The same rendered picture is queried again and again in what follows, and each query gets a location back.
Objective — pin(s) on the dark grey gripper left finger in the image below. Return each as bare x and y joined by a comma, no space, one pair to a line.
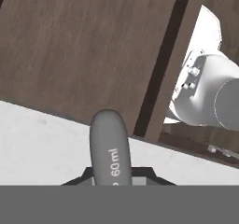
81,178

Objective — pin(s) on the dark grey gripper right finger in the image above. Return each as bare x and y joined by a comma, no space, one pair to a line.
146,174

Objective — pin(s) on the grey measuring cup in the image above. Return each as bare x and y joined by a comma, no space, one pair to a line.
109,140

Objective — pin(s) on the brown wooden cupboard front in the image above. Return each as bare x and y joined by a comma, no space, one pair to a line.
77,47

